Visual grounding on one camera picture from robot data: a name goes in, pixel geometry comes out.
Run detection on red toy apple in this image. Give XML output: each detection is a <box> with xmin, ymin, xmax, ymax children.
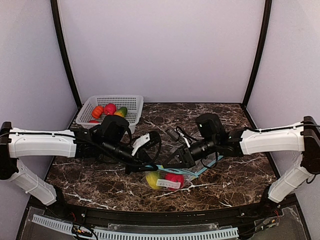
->
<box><xmin>164</xmin><ymin>173</ymin><xmax>185</xmax><ymax>189</ymax></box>

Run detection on clear zip bag yellow slider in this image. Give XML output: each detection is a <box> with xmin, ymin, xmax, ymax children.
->
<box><xmin>144</xmin><ymin>165</ymin><xmax>199</xmax><ymax>191</ymax></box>

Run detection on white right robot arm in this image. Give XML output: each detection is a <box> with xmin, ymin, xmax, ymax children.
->
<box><xmin>162</xmin><ymin>113</ymin><xmax>320</xmax><ymax>203</ymax></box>

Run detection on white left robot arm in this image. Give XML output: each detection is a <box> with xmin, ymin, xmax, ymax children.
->
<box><xmin>0</xmin><ymin>115</ymin><xmax>162</xmax><ymax>206</ymax></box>

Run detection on clear zip bag blue zipper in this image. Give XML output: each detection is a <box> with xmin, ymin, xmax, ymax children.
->
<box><xmin>170</xmin><ymin>152</ymin><xmax>224</xmax><ymax>178</ymax></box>

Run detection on orange green toy mango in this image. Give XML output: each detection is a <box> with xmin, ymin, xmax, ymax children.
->
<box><xmin>113</xmin><ymin>106</ymin><xmax>128</xmax><ymax>118</ymax></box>

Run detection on white perforated plastic basket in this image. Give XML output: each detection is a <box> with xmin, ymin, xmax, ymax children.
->
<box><xmin>75</xmin><ymin>94</ymin><xmax>144</xmax><ymax>134</ymax></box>

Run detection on pink toy fruit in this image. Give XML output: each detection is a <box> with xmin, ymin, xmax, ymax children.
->
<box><xmin>103</xmin><ymin>103</ymin><xmax>117</xmax><ymax>116</ymax></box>

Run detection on orange toy pumpkin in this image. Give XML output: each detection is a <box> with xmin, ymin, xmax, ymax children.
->
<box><xmin>91</xmin><ymin>105</ymin><xmax>104</xmax><ymax>119</ymax></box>

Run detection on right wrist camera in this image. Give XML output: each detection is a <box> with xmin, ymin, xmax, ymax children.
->
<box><xmin>165</xmin><ymin>126</ymin><xmax>194</xmax><ymax>148</ymax></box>

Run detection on white slotted cable duct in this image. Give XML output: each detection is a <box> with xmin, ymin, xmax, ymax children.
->
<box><xmin>31</xmin><ymin>214</ymin><xmax>239</xmax><ymax>240</ymax></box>

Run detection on black front frame rail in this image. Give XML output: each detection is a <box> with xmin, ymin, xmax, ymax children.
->
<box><xmin>42</xmin><ymin>203</ymin><xmax>275</xmax><ymax>226</ymax></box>

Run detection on right black frame post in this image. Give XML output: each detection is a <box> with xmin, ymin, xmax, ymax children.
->
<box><xmin>241</xmin><ymin>0</ymin><xmax>273</xmax><ymax>109</ymax></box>

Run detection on black frame post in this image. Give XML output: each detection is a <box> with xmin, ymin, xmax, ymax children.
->
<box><xmin>241</xmin><ymin>0</ymin><xmax>273</xmax><ymax>109</ymax></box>
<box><xmin>50</xmin><ymin>0</ymin><xmax>82</xmax><ymax>109</ymax></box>

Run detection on left black frame post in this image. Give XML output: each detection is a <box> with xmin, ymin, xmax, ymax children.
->
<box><xmin>50</xmin><ymin>0</ymin><xmax>82</xmax><ymax>109</ymax></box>

